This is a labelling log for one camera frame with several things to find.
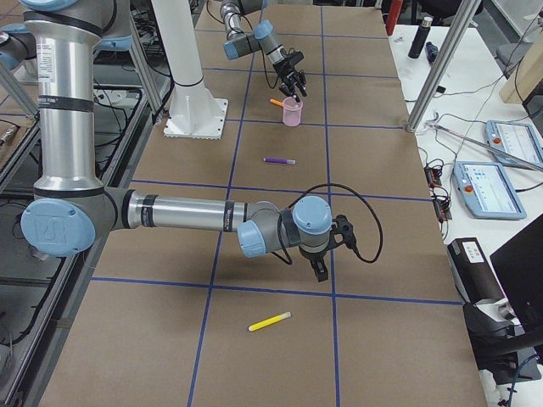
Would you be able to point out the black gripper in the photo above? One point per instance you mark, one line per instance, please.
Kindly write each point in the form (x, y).
(286, 69)
(312, 255)

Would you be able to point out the yellow highlighter pen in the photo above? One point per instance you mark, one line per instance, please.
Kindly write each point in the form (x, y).
(269, 321)

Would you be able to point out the pink translucent pen holder cup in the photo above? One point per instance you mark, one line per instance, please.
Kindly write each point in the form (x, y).
(292, 112)

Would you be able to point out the orange highlighter pen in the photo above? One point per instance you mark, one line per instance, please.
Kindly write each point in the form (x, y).
(276, 102)

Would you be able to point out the black box with label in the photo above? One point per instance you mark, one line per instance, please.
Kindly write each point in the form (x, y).
(472, 274)

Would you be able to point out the far teach pendant tablet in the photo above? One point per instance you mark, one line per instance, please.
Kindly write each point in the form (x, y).
(517, 139)

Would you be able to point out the aluminium frame post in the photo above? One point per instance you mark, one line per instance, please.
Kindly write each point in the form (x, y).
(460, 23)

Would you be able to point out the black computer monitor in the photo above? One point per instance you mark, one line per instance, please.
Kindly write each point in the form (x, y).
(518, 266)

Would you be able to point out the teach pendant tablet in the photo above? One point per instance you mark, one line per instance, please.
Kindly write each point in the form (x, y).
(487, 191)
(517, 139)

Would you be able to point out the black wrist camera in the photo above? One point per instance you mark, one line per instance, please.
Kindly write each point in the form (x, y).
(293, 57)
(342, 233)

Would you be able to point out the black water bottle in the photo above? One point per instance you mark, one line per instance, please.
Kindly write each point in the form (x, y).
(419, 39)

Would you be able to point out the white camera mast with base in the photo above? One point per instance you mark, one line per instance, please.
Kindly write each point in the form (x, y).
(193, 111)

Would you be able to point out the near teach pendant tablet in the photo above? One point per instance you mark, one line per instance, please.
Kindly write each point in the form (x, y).
(487, 191)

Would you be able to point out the purple highlighter pen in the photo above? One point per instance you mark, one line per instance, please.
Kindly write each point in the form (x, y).
(271, 160)

